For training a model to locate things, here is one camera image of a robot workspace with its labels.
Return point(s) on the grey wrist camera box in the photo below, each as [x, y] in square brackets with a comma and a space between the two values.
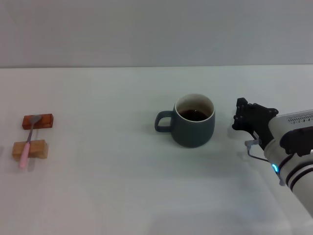
[293, 120]

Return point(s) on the dark coffee liquid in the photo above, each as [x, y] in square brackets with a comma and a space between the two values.
[193, 115]

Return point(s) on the dark grey ceramic cup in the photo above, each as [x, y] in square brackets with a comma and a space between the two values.
[195, 133]

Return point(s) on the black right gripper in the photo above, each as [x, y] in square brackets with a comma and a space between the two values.
[262, 127]

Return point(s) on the reddish brown wooden block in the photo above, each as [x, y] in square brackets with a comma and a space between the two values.
[46, 121]

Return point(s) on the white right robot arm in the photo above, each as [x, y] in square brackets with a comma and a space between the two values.
[300, 186]

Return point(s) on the light tan wooden block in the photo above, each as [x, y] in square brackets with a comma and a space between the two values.
[39, 149]

